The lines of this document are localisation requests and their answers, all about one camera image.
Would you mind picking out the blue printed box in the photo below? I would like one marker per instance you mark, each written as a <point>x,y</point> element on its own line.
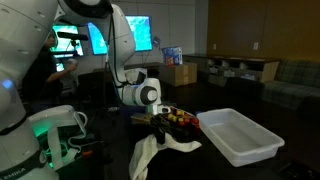
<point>172,56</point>

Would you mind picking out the white wall outlet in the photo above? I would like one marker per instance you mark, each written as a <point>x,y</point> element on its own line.
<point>255,46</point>
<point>214,47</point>

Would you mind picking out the person in dark shirt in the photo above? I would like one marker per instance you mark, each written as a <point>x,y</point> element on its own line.
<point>40,76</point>

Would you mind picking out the green plaid sofa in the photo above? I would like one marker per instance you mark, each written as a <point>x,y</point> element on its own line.
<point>293,83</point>

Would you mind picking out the red fuzzy ball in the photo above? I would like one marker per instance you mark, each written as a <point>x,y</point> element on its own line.
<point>195,122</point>

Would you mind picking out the brown cardboard box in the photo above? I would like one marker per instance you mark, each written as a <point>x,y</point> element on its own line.
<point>176,75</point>

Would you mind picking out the medium lit monitor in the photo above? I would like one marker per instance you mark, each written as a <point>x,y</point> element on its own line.
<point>65,45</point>

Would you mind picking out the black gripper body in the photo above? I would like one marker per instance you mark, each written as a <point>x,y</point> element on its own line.
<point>160,124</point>

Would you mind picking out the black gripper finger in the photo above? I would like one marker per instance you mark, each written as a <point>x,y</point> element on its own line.
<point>161,138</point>

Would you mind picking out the orange black clamp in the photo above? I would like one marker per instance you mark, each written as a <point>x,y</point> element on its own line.
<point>86,153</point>

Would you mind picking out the white box on blue table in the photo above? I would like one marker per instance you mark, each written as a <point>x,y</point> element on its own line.
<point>136,75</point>

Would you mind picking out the black camera on stand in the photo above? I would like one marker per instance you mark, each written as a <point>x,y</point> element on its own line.
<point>71,36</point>

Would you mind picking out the orange toy fruit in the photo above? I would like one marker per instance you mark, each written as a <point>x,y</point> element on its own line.
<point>181,121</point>

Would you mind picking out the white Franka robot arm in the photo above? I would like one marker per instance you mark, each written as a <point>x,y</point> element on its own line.
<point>20,40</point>

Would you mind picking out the large lit monitor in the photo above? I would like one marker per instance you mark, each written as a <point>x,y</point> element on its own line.
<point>140,33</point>

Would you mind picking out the white plastic bin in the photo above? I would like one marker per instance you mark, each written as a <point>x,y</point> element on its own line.
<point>240,136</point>

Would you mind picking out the white terry towel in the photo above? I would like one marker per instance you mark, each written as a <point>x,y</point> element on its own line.
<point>143,156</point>

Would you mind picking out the white bowl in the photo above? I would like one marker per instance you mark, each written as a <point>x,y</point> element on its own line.
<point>171,107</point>

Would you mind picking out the small lit screen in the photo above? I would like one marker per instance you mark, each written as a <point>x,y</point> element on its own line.
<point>60,67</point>

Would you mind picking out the black desk chair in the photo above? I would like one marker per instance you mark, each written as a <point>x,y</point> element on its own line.
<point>91,90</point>

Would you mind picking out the yellow toy piece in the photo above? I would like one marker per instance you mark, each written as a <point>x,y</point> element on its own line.
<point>172,118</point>
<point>180,113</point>

